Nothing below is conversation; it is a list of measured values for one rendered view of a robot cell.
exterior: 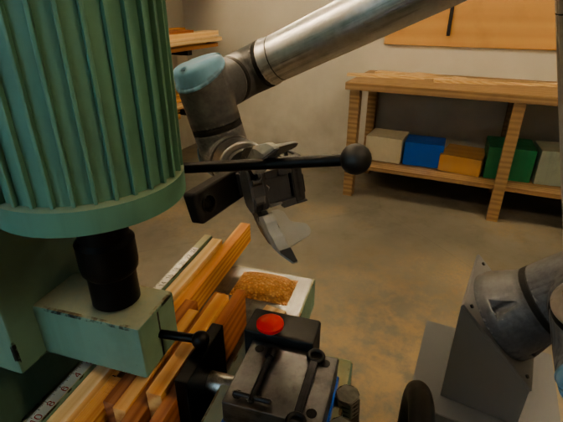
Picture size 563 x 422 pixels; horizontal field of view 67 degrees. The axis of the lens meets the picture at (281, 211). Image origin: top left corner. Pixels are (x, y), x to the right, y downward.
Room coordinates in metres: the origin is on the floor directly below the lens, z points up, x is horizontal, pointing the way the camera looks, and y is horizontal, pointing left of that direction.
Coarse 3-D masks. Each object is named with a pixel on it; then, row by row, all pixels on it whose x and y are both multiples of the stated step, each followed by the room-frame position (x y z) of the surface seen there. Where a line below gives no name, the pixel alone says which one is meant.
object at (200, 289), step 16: (240, 224) 0.74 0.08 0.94; (240, 240) 0.70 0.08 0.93; (224, 256) 0.62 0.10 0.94; (208, 272) 0.57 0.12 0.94; (224, 272) 0.62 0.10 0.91; (192, 288) 0.53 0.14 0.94; (208, 288) 0.56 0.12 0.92; (176, 304) 0.49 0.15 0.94; (96, 400) 0.33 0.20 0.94; (80, 416) 0.31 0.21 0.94; (96, 416) 0.31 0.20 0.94
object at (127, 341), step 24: (72, 288) 0.40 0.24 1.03; (144, 288) 0.40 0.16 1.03; (48, 312) 0.37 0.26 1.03; (72, 312) 0.36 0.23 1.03; (96, 312) 0.36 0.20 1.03; (120, 312) 0.36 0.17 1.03; (144, 312) 0.36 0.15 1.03; (168, 312) 0.39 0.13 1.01; (48, 336) 0.37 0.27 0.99; (72, 336) 0.36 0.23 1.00; (96, 336) 0.35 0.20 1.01; (120, 336) 0.34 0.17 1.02; (144, 336) 0.34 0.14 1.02; (96, 360) 0.35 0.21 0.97; (120, 360) 0.34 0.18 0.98; (144, 360) 0.33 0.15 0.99
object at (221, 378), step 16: (208, 352) 0.35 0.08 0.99; (224, 352) 0.38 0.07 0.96; (192, 368) 0.32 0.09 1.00; (208, 368) 0.34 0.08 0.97; (224, 368) 0.38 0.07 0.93; (176, 384) 0.30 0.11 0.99; (192, 384) 0.31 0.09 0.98; (208, 384) 0.33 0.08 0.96; (224, 384) 0.33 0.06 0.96; (192, 400) 0.31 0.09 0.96; (208, 400) 0.34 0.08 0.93; (192, 416) 0.30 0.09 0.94
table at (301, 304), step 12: (228, 276) 0.62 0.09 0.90; (288, 276) 0.62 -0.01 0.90; (300, 276) 0.62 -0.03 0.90; (216, 288) 0.58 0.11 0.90; (228, 288) 0.58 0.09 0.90; (300, 288) 0.58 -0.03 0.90; (312, 288) 0.59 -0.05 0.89; (252, 300) 0.55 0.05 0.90; (300, 300) 0.55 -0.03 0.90; (312, 300) 0.60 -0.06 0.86; (252, 312) 0.52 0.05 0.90; (288, 312) 0.52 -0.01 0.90; (300, 312) 0.52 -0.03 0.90; (228, 360) 0.42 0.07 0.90
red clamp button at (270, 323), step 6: (258, 318) 0.37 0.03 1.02; (264, 318) 0.36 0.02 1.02; (270, 318) 0.36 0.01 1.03; (276, 318) 0.36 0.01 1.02; (258, 324) 0.35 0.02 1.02; (264, 324) 0.35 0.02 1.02; (270, 324) 0.35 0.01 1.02; (276, 324) 0.35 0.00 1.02; (282, 324) 0.36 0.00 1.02; (258, 330) 0.35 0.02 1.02; (264, 330) 0.35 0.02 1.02; (270, 330) 0.35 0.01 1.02; (276, 330) 0.35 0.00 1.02
